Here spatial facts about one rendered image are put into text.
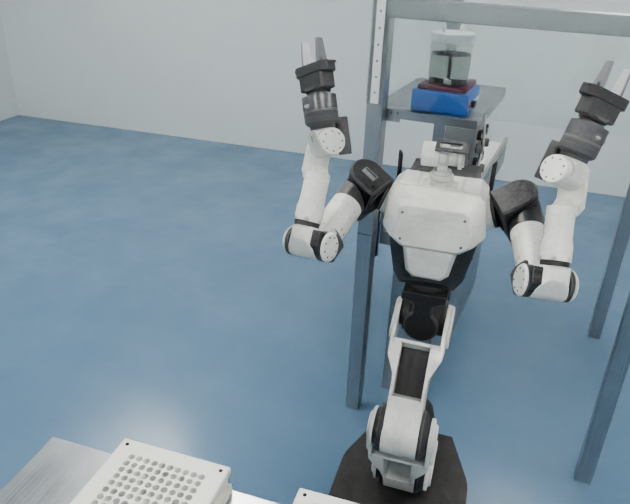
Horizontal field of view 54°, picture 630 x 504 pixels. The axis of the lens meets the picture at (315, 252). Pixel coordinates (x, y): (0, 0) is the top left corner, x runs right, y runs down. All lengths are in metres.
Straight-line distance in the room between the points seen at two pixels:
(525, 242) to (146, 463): 1.01
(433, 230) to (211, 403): 1.55
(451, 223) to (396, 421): 0.59
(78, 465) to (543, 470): 1.87
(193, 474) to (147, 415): 1.56
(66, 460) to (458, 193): 1.13
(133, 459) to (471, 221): 0.99
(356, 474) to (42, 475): 1.20
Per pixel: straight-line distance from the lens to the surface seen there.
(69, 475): 1.48
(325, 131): 1.55
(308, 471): 2.59
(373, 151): 2.27
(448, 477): 2.40
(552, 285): 1.52
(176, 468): 1.34
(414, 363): 1.88
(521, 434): 2.91
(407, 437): 1.84
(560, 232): 1.51
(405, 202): 1.67
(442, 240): 1.69
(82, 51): 7.02
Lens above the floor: 1.87
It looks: 27 degrees down
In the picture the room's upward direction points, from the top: 2 degrees clockwise
